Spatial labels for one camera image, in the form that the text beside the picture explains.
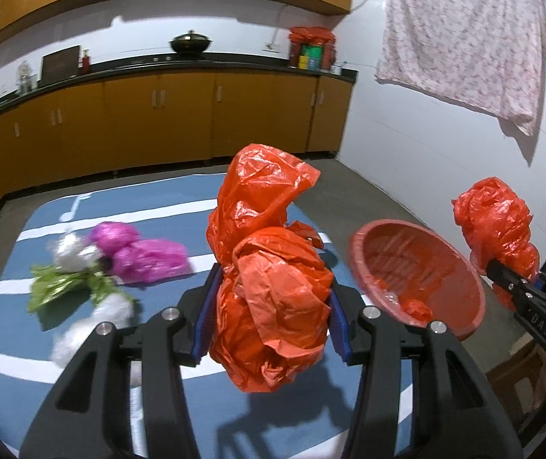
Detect wooden cabinets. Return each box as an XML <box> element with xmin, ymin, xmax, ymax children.
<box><xmin>0</xmin><ymin>0</ymin><xmax>355</xmax><ymax>56</ymax></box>
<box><xmin>0</xmin><ymin>69</ymin><xmax>354</xmax><ymax>246</ymax></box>

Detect white plastic bag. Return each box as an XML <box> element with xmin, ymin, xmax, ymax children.
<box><xmin>51</xmin><ymin>293</ymin><xmax>134</xmax><ymax>365</ymax></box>

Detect wooden lower cabinets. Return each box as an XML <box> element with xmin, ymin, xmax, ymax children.
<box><xmin>0</xmin><ymin>69</ymin><xmax>354</xmax><ymax>246</ymax></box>

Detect small orange plastic bag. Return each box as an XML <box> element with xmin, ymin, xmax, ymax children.
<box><xmin>398</xmin><ymin>298</ymin><xmax>435</xmax><ymax>327</ymax></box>

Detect red bag over jars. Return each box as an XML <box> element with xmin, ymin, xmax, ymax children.
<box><xmin>288</xmin><ymin>26</ymin><xmax>336</xmax><ymax>47</ymax></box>

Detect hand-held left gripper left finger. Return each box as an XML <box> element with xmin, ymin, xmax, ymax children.
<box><xmin>19</xmin><ymin>264</ymin><xmax>224</xmax><ymax>459</ymax></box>

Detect red plastic basket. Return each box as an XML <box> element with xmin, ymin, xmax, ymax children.
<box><xmin>348</xmin><ymin>219</ymin><xmax>487</xmax><ymax>343</ymax></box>

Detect jar with plastic bag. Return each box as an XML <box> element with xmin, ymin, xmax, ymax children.
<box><xmin>17</xmin><ymin>60</ymin><xmax>35</xmax><ymax>92</ymax></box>

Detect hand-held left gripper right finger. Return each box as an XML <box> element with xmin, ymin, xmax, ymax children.
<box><xmin>327</xmin><ymin>284</ymin><xmax>523</xmax><ymax>459</ymax></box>

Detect large orange plastic bag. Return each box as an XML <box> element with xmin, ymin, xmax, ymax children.
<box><xmin>205</xmin><ymin>143</ymin><xmax>336</xmax><ymax>394</ymax></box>

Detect wooden upper cabinets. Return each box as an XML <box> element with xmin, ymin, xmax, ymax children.
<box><xmin>0</xmin><ymin>0</ymin><xmax>355</xmax><ymax>56</ymax></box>

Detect clear plastic bag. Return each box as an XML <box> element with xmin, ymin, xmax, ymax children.
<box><xmin>47</xmin><ymin>233</ymin><xmax>102</xmax><ymax>272</ymax></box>

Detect floral hanging sheet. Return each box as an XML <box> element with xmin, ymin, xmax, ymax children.
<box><xmin>374</xmin><ymin>0</ymin><xmax>546</xmax><ymax>137</ymax></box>

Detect blue striped tablecloth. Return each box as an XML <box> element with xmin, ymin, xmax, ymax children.
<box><xmin>0</xmin><ymin>172</ymin><xmax>418</xmax><ymax>459</ymax></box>

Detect dark brown cutting board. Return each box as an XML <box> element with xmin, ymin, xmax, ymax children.
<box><xmin>41</xmin><ymin>46</ymin><xmax>82</xmax><ymax>80</ymax></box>

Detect red bag with bottles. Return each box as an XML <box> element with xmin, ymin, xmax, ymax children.
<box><xmin>289</xmin><ymin>39</ymin><xmax>336</xmax><ymax>70</ymax></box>

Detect black wok with lid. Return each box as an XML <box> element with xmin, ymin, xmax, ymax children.
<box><xmin>170</xmin><ymin>29</ymin><xmax>213</xmax><ymax>55</ymax></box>

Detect wooden stool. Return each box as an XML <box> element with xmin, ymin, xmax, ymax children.
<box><xmin>487</xmin><ymin>339</ymin><xmax>546</xmax><ymax>441</ymax></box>

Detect black kitchen countertop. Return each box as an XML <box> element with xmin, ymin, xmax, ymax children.
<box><xmin>0</xmin><ymin>52</ymin><xmax>358</xmax><ymax>131</ymax></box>

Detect wall socket with cable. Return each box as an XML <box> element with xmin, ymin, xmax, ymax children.
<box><xmin>263</xmin><ymin>4</ymin><xmax>294</xmax><ymax>53</ymax></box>

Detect purple plastic bag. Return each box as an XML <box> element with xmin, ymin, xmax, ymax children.
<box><xmin>86</xmin><ymin>221</ymin><xmax>189</xmax><ymax>285</ymax></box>

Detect light green plastic bag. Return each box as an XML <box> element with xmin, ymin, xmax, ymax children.
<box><xmin>26</xmin><ymin>265</ymin><xmax>131</xmax><ymax>315</ymax></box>

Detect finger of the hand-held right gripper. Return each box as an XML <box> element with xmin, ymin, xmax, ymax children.
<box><xmin>486</xmin><ymin>257</ymin><xmax>542</xmax><ymax>308</ymax></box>

